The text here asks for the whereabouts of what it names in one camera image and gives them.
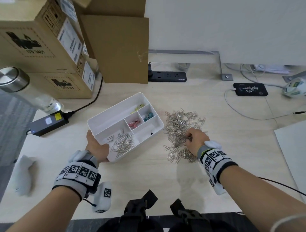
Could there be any white right wrist camera block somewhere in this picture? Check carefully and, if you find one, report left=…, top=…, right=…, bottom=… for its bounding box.
left=205, top=167, right=228, bottom=196

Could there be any flat brown cardboard sheet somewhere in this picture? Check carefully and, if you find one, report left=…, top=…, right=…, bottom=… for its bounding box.
left=79, top=15, right=149, bottom=84

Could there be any green and white packet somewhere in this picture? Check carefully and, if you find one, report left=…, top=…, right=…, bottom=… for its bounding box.
left=282, top=77, right=306, bottom=98

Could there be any glass bottle with steel lid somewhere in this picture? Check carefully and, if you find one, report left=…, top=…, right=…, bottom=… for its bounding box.
left=0, top=66, right=64, bottom=113

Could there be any bunch of yellow binder clips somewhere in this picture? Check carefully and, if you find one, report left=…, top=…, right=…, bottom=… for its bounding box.
left=130, top=104, right=146, bottom=114

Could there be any white desk divider panel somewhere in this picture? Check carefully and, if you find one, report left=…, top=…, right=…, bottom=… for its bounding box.
left=144, top=0, right=306, bottom=65

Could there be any white wrist camera block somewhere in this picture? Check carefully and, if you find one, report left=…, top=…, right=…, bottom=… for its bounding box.
left=92, top=181, right=112, bottom=214
left=205, top=167, right=228, bottom=196

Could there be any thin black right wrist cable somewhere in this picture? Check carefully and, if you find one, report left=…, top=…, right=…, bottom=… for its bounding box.
left=258, top=177, right=306, bottom=196

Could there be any person's left forearm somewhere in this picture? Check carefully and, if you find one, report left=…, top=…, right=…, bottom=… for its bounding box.
left=4, top=186, right=83, bottom=232

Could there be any gray left wrist marker band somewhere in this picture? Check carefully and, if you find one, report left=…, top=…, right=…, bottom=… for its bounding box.
left=52, top=153, right=102, bottom=201

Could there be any bundle of white cables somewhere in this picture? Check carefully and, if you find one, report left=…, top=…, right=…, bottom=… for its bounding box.
left=224, top=63, right=291, bottom=88

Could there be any person's right forearm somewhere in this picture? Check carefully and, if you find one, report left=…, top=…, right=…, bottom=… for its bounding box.
left=219, top=165, right=306, bottom=232

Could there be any pile of silver paper clips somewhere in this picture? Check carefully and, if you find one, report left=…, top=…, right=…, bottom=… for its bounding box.
left=106, top=107, right=207, bottom=164

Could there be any white charging cable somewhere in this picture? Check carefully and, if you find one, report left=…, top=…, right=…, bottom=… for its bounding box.
left=224, top=89, right=297, bottom=121

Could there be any white flat board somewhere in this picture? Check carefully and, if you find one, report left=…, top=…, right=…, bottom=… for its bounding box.
left=274, top=120, right=306, bottom=196

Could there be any gray right wrist marker band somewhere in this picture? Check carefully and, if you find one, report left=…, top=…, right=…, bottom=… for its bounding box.
left=197, top=144, right=239, bottom=185

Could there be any gray metal divider bracket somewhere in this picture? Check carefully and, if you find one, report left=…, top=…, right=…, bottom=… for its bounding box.
left=148, top=49, right=233, bottom=81
left=282, top=70, right=306, bottom=83

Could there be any black power adapter brick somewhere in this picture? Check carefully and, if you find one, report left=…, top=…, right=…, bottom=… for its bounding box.
left=28, top=110, right=70, bottom=137

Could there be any black adapter cable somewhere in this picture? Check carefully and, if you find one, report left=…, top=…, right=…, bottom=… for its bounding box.
left=63, top=76, right=104, bottom=118

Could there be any plain brown cardboard box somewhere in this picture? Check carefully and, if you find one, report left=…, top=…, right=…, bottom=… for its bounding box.
left=73, top=0, right=146, bottom=18

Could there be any white left wrist camera block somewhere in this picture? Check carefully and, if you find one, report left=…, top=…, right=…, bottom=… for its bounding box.
left=92, top=181, right=112, bottom=214

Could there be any person's left hand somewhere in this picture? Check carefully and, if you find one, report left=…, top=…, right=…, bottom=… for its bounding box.
left=85, top=130, right=110, bottom=163

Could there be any black power strip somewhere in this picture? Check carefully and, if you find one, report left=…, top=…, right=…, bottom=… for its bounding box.
left=148, top=71, right=187, bottom=83

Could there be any white cord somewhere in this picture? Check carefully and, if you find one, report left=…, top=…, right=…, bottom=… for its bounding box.
left=270, top=214, right=306, bottom=232

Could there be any person's right hand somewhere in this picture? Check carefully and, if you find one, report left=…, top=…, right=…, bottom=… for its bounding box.
left=185, top=127, right=210, bottom=157

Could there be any gray wrist marker band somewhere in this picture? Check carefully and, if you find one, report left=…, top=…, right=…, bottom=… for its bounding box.
left=197, top=144, right=239, bottom=185
left=52, top=153, right=102, bottom=201

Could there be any black chest harness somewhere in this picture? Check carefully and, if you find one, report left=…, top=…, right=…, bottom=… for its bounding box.
left=97, top=189, right=260, bottom=232

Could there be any black smartphone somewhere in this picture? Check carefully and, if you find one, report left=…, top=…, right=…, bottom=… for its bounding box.
left=233, top=83, right=268, bottom=97

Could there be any white curved plastic device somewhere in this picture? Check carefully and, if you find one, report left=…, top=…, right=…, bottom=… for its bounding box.
left=11, top=155, right=36, bottom=197

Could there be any white left wrist pod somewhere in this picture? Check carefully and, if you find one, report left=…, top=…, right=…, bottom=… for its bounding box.
left=69, top=150, right=88, bottom=163

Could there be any white compartment organizer tray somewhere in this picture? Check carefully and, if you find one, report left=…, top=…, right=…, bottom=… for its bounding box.
left=87, top=92, right=165, bottom=163

